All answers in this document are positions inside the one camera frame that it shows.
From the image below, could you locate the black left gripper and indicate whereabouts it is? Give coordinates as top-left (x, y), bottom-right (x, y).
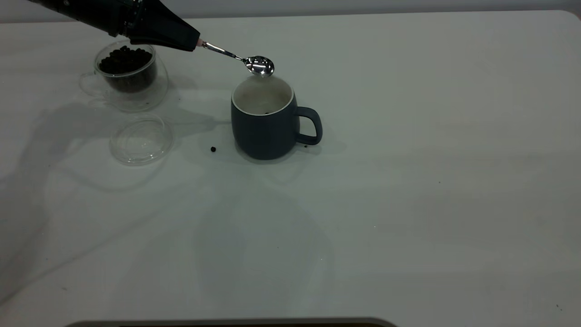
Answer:
top-left (107, 0), bottom-right (201, 52)

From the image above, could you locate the pink handled metal spoon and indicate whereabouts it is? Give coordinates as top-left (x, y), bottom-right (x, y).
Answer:
top-left (196, 40), bottom-right (276, 77)

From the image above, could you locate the dark grey ceramic mug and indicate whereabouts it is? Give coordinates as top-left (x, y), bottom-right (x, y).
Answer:
top-left (231, 74), bottom-right (323, 161)

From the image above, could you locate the pile of coffee beans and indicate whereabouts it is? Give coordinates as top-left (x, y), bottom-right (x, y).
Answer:
top-left (98, 45), bottom-right (153, 75)

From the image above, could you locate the clear round glass lid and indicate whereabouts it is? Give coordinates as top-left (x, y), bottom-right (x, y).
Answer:
top-left (109, 114), bottom-right (176, 165)

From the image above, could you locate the clear double-wall glass cup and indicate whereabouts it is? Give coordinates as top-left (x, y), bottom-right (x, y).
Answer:
top-left (79, 40), bottom-right (170, 113)

